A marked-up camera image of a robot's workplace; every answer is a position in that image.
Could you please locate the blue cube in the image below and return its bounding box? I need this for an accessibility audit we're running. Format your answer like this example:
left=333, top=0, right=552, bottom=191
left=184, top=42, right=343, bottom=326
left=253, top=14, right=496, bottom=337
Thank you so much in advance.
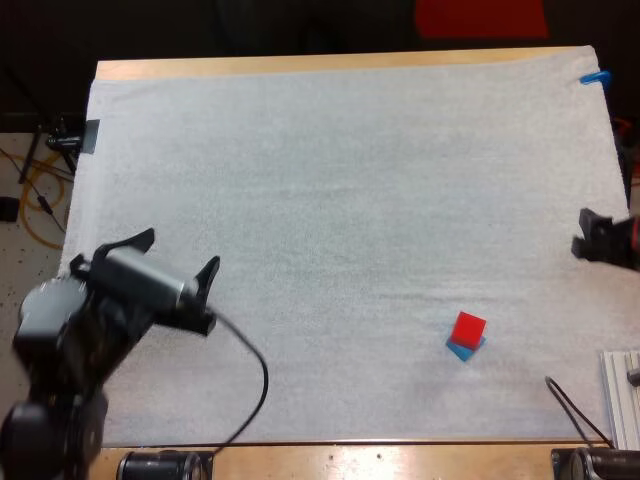
left=445, top=335, right=488, bottom=363

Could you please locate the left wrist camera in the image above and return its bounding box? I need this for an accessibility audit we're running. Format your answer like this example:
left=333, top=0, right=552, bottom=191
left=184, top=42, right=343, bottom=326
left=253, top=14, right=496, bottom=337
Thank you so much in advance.
left=98, top=248, right=200, bottom=315

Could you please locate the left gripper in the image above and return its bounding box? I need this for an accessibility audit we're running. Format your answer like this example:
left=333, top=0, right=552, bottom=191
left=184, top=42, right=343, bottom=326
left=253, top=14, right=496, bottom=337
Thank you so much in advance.
left=63, top=227, right=222, bottom=386

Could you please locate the black camera cable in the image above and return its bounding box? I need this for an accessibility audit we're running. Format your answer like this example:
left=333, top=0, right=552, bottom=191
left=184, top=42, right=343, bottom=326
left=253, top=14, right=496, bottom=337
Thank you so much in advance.
left=207, top=307, right=271, bottom=455

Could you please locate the ribbed aluminium rail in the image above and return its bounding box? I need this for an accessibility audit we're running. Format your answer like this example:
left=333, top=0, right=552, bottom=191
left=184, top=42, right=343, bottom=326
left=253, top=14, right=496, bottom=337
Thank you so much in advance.
left=599, top=349, right=640, bottom=451

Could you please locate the thin black cable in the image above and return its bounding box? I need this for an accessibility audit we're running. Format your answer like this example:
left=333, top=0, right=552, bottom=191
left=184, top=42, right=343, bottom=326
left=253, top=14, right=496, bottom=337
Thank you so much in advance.
left=544, top=376, right=615, bottom=448

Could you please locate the blue clip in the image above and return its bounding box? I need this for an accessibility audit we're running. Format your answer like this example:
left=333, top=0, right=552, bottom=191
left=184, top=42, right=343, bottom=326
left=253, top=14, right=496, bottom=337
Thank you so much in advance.
left=578, top=70, right=612, bottom=92

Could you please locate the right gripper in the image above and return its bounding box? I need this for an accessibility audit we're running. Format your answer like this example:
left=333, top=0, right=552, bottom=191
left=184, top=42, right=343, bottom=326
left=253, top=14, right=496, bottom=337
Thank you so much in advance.
left=571, top=207, right=640, bottom=272

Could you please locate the red cube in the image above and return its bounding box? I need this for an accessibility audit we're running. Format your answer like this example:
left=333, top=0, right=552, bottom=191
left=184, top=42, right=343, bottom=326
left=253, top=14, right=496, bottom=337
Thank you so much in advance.
left=451, top=310, right=488, bottom=350

